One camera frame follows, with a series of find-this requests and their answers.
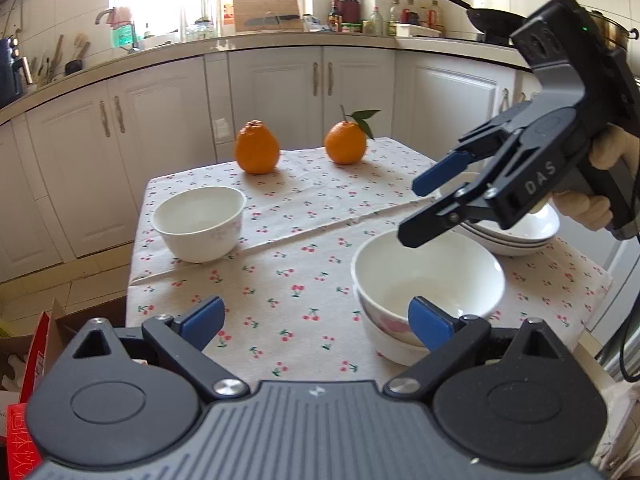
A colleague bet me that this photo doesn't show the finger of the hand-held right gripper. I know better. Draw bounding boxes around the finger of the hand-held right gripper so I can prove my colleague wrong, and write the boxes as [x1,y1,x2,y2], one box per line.
[398,179,500,250]
[412,106,540,197]

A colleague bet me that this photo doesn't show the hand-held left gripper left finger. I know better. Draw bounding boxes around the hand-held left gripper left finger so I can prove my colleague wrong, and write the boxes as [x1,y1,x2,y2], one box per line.
[75,295,251,402]

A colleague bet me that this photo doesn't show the kitchen knife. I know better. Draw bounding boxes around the kitchen knife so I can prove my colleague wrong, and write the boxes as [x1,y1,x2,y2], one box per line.
[245,14,302,29]

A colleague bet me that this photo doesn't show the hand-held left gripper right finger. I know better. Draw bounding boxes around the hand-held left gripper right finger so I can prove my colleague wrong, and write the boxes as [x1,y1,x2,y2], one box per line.
[384,296,555,402]

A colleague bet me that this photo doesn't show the white floral ceramic bowl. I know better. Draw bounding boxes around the white floral ceramic bowl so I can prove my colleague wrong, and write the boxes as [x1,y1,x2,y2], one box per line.
[152,186,248,264]
[351,230,506,335]
[354,285,437,367]

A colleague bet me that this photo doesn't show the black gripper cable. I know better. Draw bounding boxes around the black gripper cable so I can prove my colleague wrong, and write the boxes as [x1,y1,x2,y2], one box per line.
[616,305,640,387]

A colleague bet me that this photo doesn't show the bumpy-top orange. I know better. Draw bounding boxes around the bumpy-top orange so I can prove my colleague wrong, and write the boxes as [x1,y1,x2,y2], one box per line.
[235,120,280,175]

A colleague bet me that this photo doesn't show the steel cooking pot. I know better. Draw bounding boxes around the steel cooking pot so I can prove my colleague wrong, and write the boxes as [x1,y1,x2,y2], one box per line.
[590,9,635,55]

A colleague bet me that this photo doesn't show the black knife block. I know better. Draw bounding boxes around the black knife block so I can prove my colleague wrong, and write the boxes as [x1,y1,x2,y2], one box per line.
[334,0,362,32]

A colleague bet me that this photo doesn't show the person's right hand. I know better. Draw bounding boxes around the person's right hand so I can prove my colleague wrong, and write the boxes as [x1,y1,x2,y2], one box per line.
[550,126,640,232]

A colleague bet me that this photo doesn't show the chrome kitchen faucet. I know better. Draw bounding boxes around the chrome kitchen faucet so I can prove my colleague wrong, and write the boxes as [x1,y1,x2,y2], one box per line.
[95,7,142,55]

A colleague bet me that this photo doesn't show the brown cardboard box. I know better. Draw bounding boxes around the brown cardboard box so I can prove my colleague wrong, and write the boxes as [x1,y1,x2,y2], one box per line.
[0,296,127,411]

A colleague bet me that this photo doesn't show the dark blue kitchen appliance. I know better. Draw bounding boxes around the dark blue kitchen appliance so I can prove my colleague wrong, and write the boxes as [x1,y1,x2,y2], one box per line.
[0,35,27,107]

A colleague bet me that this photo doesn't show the wooden cutting board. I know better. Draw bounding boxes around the wooden cutting board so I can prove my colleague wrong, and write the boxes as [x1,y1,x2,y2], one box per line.
[232,0,302,34]

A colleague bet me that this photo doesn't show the orange with green leaf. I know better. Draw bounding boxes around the orange with green leaf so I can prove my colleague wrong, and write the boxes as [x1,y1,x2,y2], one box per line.
[324,105,382,166]

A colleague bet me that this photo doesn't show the white rectangular tray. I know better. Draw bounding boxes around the white rectangular tray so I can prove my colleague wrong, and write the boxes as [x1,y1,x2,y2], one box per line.
[395,23,444,39]

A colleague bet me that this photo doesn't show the red cardboard carton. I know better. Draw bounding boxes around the red cardboard carton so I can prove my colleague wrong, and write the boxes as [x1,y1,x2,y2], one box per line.
[0,310,55,480]

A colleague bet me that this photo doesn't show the green dish soap bottle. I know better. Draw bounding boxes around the green dish soap bottle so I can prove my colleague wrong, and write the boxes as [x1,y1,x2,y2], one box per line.
[111,22,139,52]

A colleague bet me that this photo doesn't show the white fruit-print plate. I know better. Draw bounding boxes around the white fruit-print plate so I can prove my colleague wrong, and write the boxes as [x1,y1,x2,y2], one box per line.
[475,242,551,258]
[462,227,560,251]
[459,172,561,244]

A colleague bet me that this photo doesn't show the black wok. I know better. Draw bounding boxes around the black wok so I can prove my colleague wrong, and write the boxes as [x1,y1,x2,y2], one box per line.
[435,0,530,44]

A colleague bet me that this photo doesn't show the cherry-print tablecloth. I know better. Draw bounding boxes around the cherry-print tablecloth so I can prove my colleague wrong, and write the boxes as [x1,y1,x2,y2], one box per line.
[125,136,615,392]

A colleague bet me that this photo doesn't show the white kitchen cabinets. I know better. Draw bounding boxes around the white kitchen cabinets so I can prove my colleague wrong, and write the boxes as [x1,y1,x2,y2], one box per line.
[0,45,546,286]

